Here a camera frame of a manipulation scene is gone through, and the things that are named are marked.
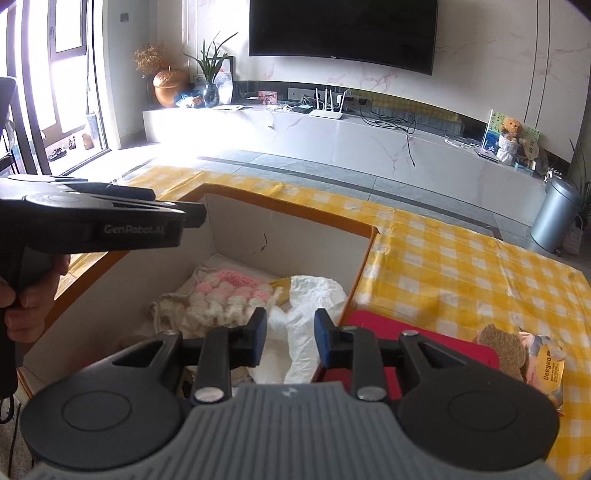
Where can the pink white knitted item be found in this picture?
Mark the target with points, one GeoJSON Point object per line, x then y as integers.
{"type": "Point", "coordinates": [231, 295]}

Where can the black framed picture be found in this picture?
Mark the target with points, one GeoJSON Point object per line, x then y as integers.
{"type": "Point", "coordinates": [226, 83]}

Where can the red square box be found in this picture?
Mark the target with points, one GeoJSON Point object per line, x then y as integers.
{"type": "Point", "coordinates": [438, 344]}

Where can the person's left hand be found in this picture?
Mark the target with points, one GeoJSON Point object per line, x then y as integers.
{"type": "Point", "coordinates": [39, 300]}

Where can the orange vase with dried flowers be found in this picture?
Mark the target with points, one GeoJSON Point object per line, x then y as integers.
{"type": "Point", "coordinates": [168, 87]}

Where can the brown bread slice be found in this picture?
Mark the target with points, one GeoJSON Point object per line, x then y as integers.
{"type": "Point", "coordinates": [503, 353]}

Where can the woven checkered bag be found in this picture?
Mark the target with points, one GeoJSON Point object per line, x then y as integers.
{"type": "Point", "coordinates": [575, 240]}

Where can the white router with antennas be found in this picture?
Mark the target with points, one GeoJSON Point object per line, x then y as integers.
{"type": "Point", "coordinates": [328, 110]}

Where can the yellow small packet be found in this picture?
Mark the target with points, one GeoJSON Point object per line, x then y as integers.
{"type": "Point", "coordinates": [280, 288]}

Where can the orange cardboard box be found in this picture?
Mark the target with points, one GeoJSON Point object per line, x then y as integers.
{"type": "Point", "coordinates": [286, 221]}

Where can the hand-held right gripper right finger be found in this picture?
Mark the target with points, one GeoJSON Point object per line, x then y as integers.
{"type": "Point", "coordinates": [323, 339]}

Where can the tall green leaf plant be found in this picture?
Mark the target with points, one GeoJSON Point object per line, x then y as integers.
{"type": "Point", "coordinates": [582, 180]}

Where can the blue white ceramic vase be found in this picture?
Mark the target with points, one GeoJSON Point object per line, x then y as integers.
{"type": "Point", "coordinates": [92, 131]}

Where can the dark chair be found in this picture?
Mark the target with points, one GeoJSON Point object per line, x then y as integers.
{"type": "Point", "coordinates": [9, 124]}

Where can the brown teddy bear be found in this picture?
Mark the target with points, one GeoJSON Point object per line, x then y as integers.
{"type": "Point", "coordinates": [510, 138]}

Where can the small black device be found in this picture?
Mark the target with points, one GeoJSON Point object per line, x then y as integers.
{"type": "Point", "coordinates": [303, 109]}

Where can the orange snack packet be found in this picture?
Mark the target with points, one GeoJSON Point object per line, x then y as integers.
{"type": "Point", "coordinates": [547, 369]}

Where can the cream knitted cloth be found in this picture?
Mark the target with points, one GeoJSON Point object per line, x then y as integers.
{"type": "Point", "coordinates": [173, 304]}

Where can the shoes on window ledge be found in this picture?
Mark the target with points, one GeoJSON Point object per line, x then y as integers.
{"type": "Point", "coordinates": [69, 146]}

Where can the white plastic bag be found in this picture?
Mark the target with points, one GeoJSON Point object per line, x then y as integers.
{"type": "Point", "coordinates": [309, 300]}

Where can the black wall television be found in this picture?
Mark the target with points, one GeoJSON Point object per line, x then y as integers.
{"type": "Point", "coordinates": [341, 32]}

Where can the silver round trash can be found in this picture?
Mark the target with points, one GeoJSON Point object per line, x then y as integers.
{"type": "Point", "coordinates": [554, 217]}

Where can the white marble television cabinet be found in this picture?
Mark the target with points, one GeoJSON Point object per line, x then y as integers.
{"type": "Point", "coordinates": [323, 143]}

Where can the small red photo frame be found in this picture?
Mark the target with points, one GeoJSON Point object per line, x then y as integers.
{"type": "Point", "coordinates": [267, 98]}

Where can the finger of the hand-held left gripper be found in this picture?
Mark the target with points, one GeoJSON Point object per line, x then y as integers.
{"type": "Point", "coordinates": [115, 190]}
{"type": "Point", "coordinates": [184, 216]}

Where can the green plant in glass vase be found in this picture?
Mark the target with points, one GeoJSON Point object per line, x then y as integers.
{"type": "Point", "coordinates": [211, 74]}

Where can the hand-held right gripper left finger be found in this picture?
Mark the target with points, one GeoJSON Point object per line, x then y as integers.
{"type": "Point", "coordinates": [258, 333]}

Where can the yellow checkered mat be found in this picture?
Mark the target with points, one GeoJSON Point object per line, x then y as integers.
{"type": "Point", "coordinates": [461, 272]}

